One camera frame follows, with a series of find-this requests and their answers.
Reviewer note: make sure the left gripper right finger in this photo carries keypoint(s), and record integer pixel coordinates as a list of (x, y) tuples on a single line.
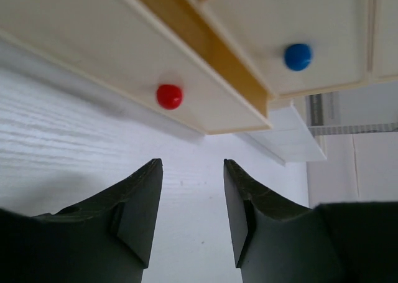
[(277, 240)]

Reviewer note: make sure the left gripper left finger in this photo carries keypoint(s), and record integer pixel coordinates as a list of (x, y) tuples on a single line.
[(106, 238)]

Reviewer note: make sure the grey setup guide booklet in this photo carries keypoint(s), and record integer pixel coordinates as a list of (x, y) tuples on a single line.
[(350, 113)]

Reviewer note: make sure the cream drawer cabinet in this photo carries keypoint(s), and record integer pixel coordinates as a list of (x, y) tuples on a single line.
[(212, 65)]

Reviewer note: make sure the white file organizer rack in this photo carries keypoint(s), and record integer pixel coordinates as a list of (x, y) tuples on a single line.
[(289, 140)]

